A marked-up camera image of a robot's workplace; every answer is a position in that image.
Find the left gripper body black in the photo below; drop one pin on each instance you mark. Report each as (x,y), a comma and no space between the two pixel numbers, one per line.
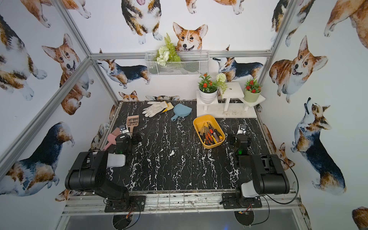
(124,138)

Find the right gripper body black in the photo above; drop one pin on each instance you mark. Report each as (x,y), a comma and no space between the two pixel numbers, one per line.
(233,136)

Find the yellow plastic storage box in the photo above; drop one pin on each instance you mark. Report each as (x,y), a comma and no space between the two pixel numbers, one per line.
(209,131)

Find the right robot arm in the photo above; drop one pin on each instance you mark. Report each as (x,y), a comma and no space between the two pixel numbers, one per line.
(268,176)

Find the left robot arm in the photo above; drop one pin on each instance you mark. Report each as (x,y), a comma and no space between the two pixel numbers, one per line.
(88,173)

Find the pink hand brush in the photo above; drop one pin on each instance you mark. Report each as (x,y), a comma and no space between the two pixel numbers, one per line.
(111,138)

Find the brown plastic slotted scoop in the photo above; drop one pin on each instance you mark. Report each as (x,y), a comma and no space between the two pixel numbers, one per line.
(131,122)

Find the white stepped plant stand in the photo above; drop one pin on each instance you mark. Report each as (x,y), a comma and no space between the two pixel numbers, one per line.
(234,106)

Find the green pot red flowers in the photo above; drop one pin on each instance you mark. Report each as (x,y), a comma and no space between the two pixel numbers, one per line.
(252,91)

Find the white work glove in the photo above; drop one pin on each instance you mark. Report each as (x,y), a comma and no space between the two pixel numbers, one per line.
(154,108)

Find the yellow cloth under glove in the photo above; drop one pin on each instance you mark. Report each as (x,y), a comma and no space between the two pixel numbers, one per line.
(168,108)

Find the white pot red flowers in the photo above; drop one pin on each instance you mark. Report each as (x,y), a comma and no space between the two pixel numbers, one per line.
(208,88)

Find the blue plastic dustpan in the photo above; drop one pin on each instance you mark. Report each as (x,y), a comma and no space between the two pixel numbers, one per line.
(181,110)

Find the white hydrangea flower sprig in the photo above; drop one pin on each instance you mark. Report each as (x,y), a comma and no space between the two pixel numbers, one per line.
(221,82)

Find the green fern with white flowers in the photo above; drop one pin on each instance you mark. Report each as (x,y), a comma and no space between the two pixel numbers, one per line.
(167,53)

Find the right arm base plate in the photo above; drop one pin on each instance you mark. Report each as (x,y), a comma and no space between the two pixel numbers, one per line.
(234,201)

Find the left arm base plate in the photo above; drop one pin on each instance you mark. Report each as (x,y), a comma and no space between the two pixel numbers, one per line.
(134,203)

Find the white wire wall basket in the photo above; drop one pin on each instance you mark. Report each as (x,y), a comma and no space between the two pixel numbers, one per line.
(192,63)

